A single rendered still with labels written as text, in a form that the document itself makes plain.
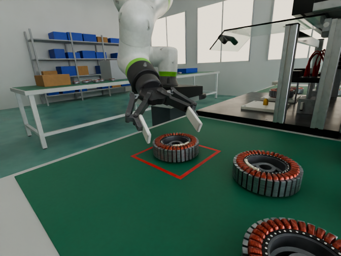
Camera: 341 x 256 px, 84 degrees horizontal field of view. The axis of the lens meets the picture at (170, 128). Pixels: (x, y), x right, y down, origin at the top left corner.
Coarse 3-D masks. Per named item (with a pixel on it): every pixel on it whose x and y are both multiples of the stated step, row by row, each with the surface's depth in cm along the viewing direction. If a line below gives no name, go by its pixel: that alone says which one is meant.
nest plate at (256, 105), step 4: (248, 104) 83; (252, 104) 83; (256, 104) 82; (260, 104) 82; (268, 104) 81; (272, 104) 81; (288, 104) 80; (244, 108) 80; (248, 108) 78; (252, 108) 77; (256, 108) 76; (260, 108) 75; (264, 108) 75; (268, 108) 74; (272, 108) 74; (272, 112) 73
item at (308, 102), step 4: (304, 96) 73; (300, 100) 69; (304, 100) 68; (308, 100) 67; (312, 100) 66; (304, 104) 68; (308, 104) 67; (312, 104) 67; (304, 108) 68; (308, 108) 68; (312, 108) 67; (296, 112) 70; (300, 112) 70; (304, 112) 69; (308, 112) 68; (312, 112) 67
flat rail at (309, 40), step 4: (300, 32) 59; (300, 36) 60; (304, 36) 64; (308, 36) 68; (300, 40) 61; (304, 40) 65; (308, 40) 70; (312, 40) 76; (316, 40) 83; (304, 44) 71; (308, 44) 72; (312, 44) 78; (316, 44) 85; (320, 44) 95
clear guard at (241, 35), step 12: (264, 24) 56; (276, 24) 56; (300, 24) 58; (312, 24) 59; (228, 36) 69; (240, 36) 74; (252, 36) 80; (216, 48) 71; (228, 48) 77; (240, 48) 85
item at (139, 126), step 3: (132, 114) 46; (126, 117) 45; (129, 117) 45; (132, 117) 45; (138, 117) 46; (126, 120) 46; (129, 120) 46; (132, 120) 46; (135, 120) 45; (138, 120) 45; (135, 123) 45; (138, 123) 44; (141, 123) 44; (135, 126) 45; (138, 126) 44; (141, 126) 44; (138, 129) 44; (141, 129) 44
